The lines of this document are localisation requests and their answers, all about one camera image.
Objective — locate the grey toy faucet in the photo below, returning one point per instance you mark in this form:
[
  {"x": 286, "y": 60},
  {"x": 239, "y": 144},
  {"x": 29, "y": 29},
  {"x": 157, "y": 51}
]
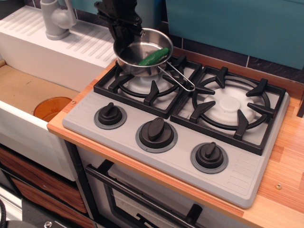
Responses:
[{"x": 57, "y": 21}]

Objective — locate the green toy pickle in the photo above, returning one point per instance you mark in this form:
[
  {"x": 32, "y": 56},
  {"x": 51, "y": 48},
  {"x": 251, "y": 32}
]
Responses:
[{"x": 155, "y": 57}]

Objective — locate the oven door with window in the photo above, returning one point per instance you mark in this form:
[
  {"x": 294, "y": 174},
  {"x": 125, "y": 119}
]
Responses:
[{"x": 133, "y": 201}]

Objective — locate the black right burner grate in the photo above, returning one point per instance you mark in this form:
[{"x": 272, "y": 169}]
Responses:
[{"x": 234, "y": 109}]

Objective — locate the wood grain drawer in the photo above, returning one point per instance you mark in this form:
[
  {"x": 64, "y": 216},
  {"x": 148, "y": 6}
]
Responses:
[{"x": 45, "y": 188}]

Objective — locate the black burner grate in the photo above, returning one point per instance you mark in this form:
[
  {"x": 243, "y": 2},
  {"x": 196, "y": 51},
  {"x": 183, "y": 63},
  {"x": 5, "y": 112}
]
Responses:
[
  {"x": 157, "y": 95},
  {"x": 234, "y": 109}
]

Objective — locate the black left burner grate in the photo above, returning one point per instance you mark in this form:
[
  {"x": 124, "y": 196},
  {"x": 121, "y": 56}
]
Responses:
[{"x": 157, "y": 95}]

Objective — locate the black oven door handle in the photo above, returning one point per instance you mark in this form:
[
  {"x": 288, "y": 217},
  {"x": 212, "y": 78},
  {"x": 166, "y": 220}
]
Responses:
[{"x": 101, "y": 173}]

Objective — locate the teal cabinet left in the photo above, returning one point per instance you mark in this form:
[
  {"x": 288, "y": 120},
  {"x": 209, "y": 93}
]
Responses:
[{"x": 150, "y": 11}]

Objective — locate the grey toy stove top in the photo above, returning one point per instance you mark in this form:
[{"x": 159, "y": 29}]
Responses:
[{"x": 238, "y": 183}]

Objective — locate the black stove knob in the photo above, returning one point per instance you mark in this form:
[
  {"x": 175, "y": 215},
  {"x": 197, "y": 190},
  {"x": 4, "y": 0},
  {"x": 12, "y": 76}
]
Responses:
[
  {"x": 110, "y": 117},
  {"x": 156, "y": 136},
  {"x": 209, "y": 158}
]

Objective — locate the teal cabinet right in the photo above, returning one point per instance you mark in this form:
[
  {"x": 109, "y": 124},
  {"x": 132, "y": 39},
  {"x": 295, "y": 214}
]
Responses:
[{"x": 271, "y": 30}]

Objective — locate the black right stove knob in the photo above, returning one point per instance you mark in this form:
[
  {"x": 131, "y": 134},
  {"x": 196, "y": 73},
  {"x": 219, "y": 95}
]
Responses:
[{"x": 209, "y": 158}]

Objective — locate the teal cabinet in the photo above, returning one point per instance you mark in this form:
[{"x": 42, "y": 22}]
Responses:
[
  {"x": 271, "y": 30},
  {"x": 150, "y": 11}
]

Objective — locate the orange plastic plate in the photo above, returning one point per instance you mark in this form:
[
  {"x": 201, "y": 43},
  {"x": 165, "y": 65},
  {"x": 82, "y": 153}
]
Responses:
[{"x": 49, "y": 108}]

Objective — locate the stainless steel pot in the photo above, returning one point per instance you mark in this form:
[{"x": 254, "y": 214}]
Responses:
[{"x": 152, "y": 41}]

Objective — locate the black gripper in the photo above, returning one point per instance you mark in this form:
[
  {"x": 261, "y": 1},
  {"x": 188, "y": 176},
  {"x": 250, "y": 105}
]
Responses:
[{"x": 123, "y": 21}]

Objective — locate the black left stove knob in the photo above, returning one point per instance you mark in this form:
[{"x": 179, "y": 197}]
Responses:
[{"x": 110, "y": 117}]

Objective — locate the white toy sink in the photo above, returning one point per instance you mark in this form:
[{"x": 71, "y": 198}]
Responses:
[{"x": 34, "y": 68}]

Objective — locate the black middle stove knob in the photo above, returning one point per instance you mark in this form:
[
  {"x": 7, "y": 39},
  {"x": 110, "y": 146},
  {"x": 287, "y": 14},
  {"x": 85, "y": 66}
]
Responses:
[{"x": 156, "y": 136}]

